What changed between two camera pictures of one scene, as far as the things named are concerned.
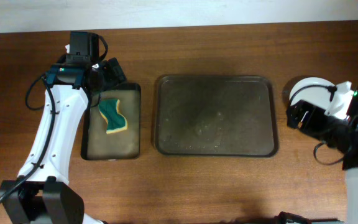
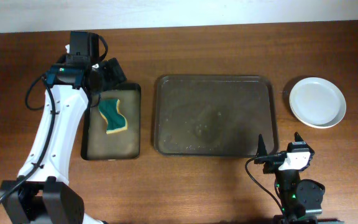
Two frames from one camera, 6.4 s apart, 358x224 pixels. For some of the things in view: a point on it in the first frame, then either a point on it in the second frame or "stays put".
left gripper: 115,74 stays put
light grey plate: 318,91 stays put
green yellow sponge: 109,108 stays put
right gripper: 311,113 -> 271,167
